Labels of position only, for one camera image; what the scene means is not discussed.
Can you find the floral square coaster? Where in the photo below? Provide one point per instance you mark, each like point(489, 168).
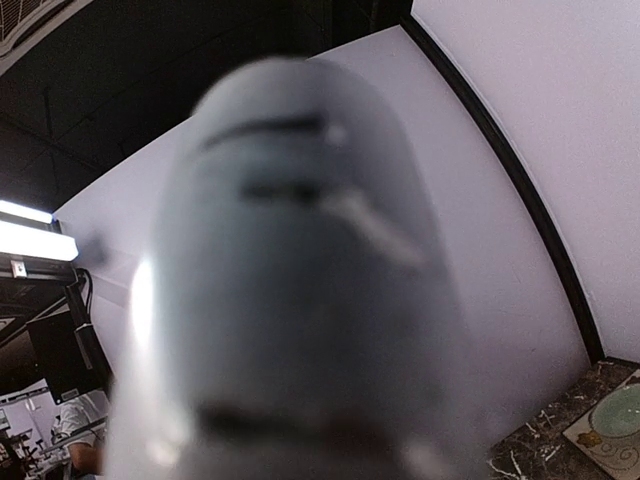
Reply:
point(618, 462)

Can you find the metal serving tongs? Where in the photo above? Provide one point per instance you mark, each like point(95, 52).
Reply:
point(293, 315)

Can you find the green ceramic bowl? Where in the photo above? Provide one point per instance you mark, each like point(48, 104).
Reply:
point(615, 419)

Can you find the left black frame post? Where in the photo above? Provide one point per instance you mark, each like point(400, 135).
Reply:
point(513, 166)

